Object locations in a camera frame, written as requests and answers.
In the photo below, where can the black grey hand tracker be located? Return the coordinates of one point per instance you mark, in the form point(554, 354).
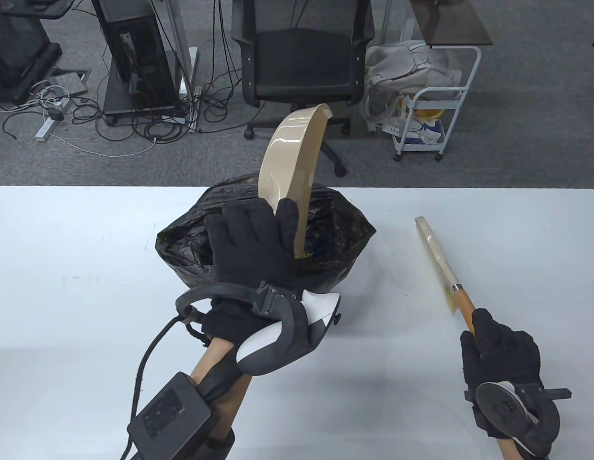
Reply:
point(277, 335)
point(512, 412)

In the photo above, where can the black garbage bag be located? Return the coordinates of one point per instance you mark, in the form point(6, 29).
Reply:
point(335, 230)

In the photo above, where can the person's left hand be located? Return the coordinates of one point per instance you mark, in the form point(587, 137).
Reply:
point(249, 249)

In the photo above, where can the dark brown board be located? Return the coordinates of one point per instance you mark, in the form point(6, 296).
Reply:
point(450, 21)

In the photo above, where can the person's right hand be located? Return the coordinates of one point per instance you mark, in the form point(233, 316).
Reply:
point(503, 345)

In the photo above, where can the white rolling cart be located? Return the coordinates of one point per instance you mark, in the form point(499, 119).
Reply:
point(436, 94)

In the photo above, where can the beige plastic dustpan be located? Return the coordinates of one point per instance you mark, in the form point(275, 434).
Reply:
point(289, 158)

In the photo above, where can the pale yellow round container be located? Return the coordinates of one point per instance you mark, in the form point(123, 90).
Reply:
point(428, 114)

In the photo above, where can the white power strip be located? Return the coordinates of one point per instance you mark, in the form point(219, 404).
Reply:
point(44, 130)

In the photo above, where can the person's left forearm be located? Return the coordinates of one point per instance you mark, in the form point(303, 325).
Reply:
point(229, 383)

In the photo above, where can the grey stand base plate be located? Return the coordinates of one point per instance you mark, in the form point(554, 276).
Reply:
point(117, 103)

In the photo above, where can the white table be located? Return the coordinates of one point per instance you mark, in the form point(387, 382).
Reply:
point(86, 311)

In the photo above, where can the person's right forearm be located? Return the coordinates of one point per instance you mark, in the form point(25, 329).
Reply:
point(507, 448)

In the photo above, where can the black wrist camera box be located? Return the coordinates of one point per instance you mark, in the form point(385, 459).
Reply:
point(172, 417)

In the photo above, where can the black monitor stand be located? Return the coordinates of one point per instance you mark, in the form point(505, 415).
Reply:
point(14, 48)

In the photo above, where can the light grey backpack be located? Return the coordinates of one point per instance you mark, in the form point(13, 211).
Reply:
point(402, 67)

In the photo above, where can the white blue package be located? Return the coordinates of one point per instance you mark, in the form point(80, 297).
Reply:
point(424, 132)

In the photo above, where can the pile of green mung beans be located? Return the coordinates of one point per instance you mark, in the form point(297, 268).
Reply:
point(304, 255)

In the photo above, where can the black computer tower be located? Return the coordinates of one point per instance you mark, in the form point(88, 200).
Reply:
point(143, 52)

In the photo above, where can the grey floor socket cover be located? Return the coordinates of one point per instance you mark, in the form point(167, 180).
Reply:
point(71, 85)

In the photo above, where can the black office chair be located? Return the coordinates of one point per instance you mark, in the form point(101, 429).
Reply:
point(301, 62)

